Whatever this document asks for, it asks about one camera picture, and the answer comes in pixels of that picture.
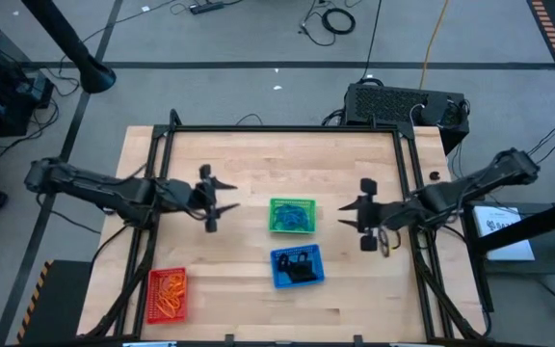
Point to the black power strip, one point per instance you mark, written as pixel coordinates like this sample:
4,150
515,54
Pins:
206,7

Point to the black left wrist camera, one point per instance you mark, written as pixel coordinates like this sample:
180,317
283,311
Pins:
211,225

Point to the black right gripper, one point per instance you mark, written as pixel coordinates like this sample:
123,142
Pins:
376,214

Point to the blue plastic basket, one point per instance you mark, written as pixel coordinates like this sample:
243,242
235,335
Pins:
277,279

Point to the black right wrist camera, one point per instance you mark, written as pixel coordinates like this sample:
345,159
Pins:
369,186

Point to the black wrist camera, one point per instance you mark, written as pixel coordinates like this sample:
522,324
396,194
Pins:
369,186
211,225

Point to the black side stand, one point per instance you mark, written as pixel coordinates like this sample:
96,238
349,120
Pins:
523,230

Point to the black pole stand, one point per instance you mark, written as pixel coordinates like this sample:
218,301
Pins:
97,77

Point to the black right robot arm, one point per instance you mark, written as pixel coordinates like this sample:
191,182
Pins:
465,193

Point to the white paper sheet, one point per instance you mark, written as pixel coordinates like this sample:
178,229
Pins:
509,241

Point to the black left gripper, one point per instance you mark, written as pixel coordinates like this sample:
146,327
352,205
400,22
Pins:
203,195

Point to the red plastic basket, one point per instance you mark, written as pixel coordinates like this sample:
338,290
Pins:
151,308

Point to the black computer case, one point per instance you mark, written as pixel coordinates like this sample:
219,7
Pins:
383,103

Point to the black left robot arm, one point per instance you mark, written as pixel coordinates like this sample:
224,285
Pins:
109,190

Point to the green plastic basket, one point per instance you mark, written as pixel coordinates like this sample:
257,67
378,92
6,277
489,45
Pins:
272,202

